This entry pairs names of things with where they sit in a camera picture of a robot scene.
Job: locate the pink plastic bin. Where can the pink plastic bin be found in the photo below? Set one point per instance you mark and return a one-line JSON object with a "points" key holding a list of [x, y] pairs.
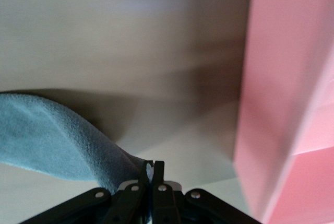
{"points": [[287, 77]]}

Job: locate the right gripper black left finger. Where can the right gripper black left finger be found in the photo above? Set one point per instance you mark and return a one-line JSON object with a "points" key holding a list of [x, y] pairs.
{"points": [[128, 208]]}

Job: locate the large table cover sheet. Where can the large table cover sheet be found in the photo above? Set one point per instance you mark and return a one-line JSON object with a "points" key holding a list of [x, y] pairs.
{"points": [[104, 38]]}

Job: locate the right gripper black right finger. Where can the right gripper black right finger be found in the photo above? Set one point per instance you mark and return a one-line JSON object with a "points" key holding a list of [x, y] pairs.
{"points": [[167, 208]]}

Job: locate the grey microfibre cloth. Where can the grey microfibre cloth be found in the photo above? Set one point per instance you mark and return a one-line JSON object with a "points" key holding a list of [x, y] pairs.
{"points": [[52, 135]]}

